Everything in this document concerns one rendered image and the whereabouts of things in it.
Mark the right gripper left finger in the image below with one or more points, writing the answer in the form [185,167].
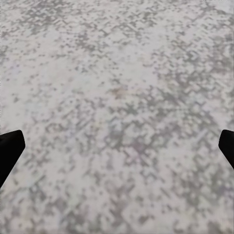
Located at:
[11,147]

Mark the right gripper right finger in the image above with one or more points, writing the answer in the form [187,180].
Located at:
[226,145]

